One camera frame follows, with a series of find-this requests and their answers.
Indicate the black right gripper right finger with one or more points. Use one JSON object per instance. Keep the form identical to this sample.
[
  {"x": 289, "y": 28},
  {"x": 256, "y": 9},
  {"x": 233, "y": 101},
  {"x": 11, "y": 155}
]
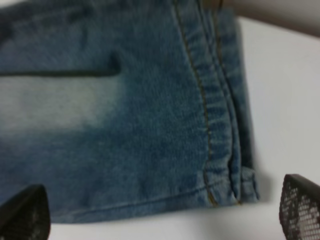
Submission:
[{"x": 299, "y": 208}]

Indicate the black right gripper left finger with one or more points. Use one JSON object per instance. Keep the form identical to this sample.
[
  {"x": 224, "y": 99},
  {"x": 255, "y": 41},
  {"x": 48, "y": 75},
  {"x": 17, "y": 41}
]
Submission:
[{"x": 26, "y": 215}]

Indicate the children's blue denim shorts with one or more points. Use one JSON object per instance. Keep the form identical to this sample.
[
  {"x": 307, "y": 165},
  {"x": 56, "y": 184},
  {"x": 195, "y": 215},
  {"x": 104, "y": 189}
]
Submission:
[{"x": 123, "y": 108}]

